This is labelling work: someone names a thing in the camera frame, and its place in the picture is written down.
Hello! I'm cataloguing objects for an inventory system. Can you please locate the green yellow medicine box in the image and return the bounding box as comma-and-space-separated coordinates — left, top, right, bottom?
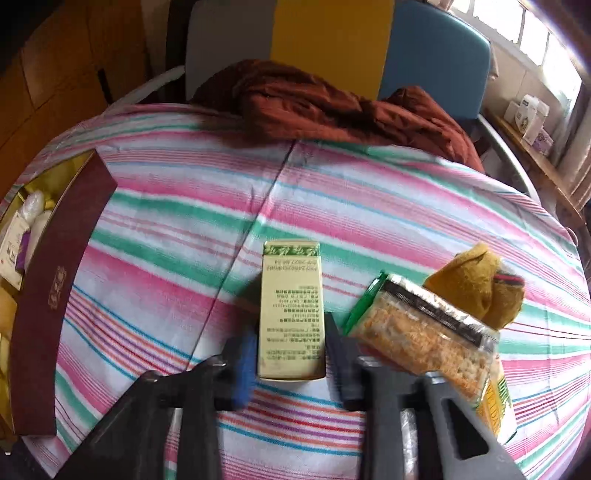
257, 240, 325, 382

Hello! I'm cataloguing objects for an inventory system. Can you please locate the green Weidan snack packet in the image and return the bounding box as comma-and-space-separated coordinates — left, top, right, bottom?
476, 357, 517, 445

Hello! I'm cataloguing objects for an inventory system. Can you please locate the brown rice cracker packet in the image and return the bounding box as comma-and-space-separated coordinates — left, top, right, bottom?
342, 272, 500, 407

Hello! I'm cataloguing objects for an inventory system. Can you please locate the gold maroon gift box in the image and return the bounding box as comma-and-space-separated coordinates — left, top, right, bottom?
1, 150, 117, 436

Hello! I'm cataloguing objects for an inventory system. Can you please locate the mustard yellow sock ball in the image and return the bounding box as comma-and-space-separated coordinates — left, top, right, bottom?
423, 242, 525, 330

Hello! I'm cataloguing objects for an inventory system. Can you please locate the striped bed sheet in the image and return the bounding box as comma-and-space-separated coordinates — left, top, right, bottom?
1, 105, 590, 479

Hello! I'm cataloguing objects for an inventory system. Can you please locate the white purple carton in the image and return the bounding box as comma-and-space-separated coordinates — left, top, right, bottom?
1, 212, 30, 290

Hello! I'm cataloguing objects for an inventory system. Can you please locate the wooden bedside desk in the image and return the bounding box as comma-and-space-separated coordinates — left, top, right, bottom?
484, 108, 587, 230

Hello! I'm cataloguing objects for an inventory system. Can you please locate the pink patterned curtain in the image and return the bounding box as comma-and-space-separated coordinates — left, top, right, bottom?
558, 82, 590, 211

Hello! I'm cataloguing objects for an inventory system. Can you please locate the pink box on desk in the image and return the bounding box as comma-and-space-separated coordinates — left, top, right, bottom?
532, 128, 554, 156

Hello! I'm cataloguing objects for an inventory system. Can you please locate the white box on desk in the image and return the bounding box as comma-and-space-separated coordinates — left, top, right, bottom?
503, 94, 550, 145

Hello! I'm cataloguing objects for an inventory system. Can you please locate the rust red blanket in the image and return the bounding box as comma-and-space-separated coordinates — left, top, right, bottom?
191, 59, 484, 173

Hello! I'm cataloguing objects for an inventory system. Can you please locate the grey yellow blue headboard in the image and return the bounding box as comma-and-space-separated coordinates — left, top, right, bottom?
165, 1, 491, 123

